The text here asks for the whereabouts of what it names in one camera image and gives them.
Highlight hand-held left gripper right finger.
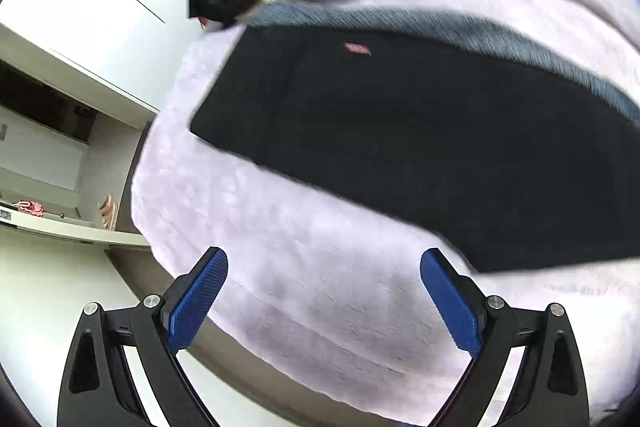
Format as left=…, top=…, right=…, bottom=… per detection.
left=421, top=248, right=591, bottom=427

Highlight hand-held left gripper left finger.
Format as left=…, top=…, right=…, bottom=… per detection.
left=57, top=247, right=229, bottom=427

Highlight small pink toy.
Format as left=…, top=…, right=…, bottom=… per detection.
left=15, top=199, right=46, bottom=217

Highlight black pants with grey lining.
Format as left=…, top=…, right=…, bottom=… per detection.
left=190, top=2, right=640, bottom=274

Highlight lilac bed blanket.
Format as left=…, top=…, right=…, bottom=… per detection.
left=131, top=0, right=640, bottom=427

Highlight white wardrobe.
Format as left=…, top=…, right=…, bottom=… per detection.
left=0, top=0, right=201, bottom=112

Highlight pink sandals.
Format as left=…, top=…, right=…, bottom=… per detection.
left=97, top=193, right=118, bottom=230

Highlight white shelf unit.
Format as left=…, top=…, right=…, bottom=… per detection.
left=0, top=24, right=161, bottom=248

